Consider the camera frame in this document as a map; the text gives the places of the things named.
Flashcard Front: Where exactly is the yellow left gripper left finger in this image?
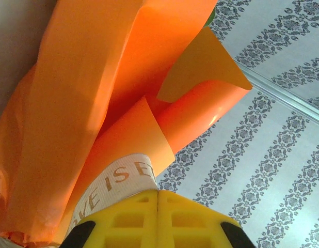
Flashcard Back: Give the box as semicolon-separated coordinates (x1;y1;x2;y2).
58;189;160;248

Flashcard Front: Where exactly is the cream printed ribbon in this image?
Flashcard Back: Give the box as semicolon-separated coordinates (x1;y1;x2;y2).
69;152;158;233

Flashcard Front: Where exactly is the orange wrapping paper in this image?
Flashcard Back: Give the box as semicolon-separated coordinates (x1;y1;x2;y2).
0;0;253;246

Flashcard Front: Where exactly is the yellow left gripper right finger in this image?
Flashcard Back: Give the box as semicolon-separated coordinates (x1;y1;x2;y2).
157;190;256;248

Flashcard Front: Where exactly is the left aluminium corner post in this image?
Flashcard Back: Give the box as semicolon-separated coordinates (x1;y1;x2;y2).
235;63;319;121

